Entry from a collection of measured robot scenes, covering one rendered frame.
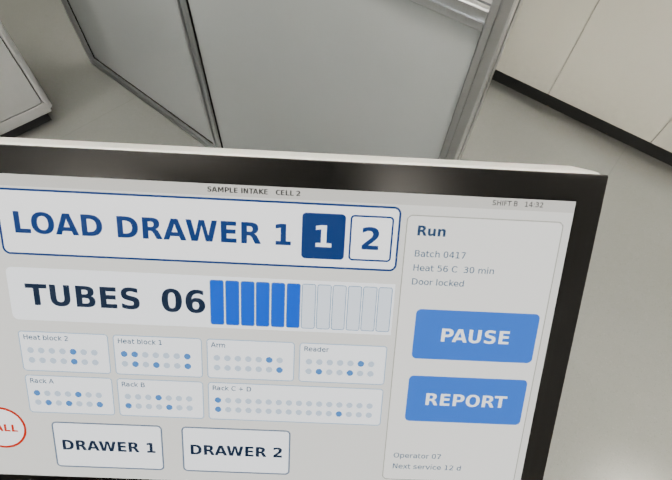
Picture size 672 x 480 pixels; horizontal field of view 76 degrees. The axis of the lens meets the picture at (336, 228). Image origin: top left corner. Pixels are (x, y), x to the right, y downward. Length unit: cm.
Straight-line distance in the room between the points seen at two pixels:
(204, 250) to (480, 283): 21
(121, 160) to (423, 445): 34
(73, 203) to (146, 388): 16
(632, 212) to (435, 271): 194
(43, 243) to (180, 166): 12
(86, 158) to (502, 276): 32
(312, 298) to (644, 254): 188
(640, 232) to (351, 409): 191
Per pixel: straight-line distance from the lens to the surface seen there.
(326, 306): 34
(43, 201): 38
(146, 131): 224
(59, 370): 43
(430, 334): 36
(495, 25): 89
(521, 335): 39
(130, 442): 45
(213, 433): 42
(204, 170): 33
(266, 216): 32
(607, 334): 184
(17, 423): 48
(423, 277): 34
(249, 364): 38
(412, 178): 32
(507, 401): 42
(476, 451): 44
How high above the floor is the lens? 142
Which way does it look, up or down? 55 degrees down
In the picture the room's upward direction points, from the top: 4 degrees clockwise
